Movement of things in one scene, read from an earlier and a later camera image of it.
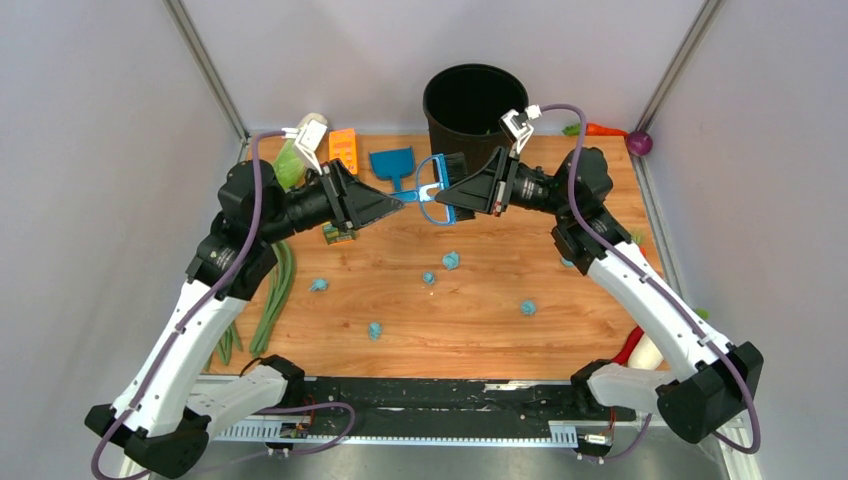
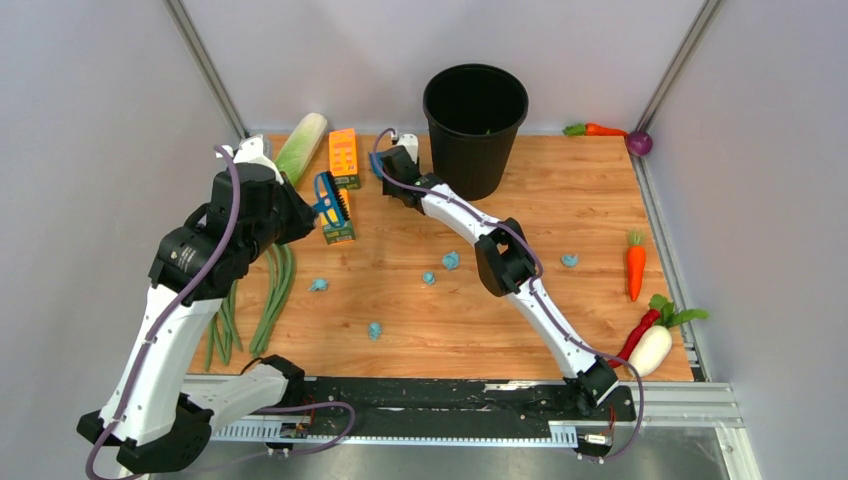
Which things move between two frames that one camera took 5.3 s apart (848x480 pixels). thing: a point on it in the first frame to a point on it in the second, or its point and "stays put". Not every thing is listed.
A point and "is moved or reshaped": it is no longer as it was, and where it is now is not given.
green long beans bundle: (280, 284) stays put
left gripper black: (353, 203) to (304, 215)
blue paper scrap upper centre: (451, 260) stays put
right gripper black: (487, 189) to (389, 188)
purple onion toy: (640, 143) stays put
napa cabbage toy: (288, 165) stays put
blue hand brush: (434, 173) is moved or reshaped
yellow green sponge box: (333, 235) stays put
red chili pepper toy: (631, 343) stays put
